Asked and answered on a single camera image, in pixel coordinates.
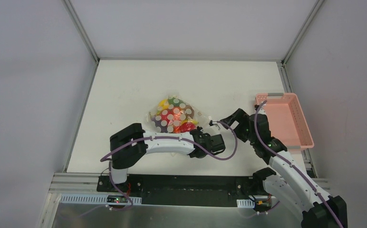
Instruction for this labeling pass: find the polka dot zip bag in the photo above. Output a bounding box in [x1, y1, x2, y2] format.
[146, 94, 209, 133]

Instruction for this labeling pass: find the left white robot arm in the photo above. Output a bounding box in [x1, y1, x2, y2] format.
[101, 123, 226, 192]

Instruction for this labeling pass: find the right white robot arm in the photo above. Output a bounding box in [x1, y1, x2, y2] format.
[220, 106, 348, 228]

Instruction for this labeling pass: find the pink plastic basket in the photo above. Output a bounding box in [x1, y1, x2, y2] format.
[255, 93, 314, 151]

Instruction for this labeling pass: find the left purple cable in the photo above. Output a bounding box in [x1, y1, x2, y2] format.
[100, 121, 238, 211]

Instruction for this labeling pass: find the purple cable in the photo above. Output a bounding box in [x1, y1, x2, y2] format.
[254, 100, 345, 228]
[100, 121, 238, 211]

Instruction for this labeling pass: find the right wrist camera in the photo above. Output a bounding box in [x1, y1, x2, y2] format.
[208, 116, 221, 130]

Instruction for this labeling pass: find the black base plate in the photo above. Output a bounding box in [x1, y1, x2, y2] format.
[97, 174, 275, 211]

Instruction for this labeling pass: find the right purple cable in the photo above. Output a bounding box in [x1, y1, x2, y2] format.
[254, 100, 345, 228]

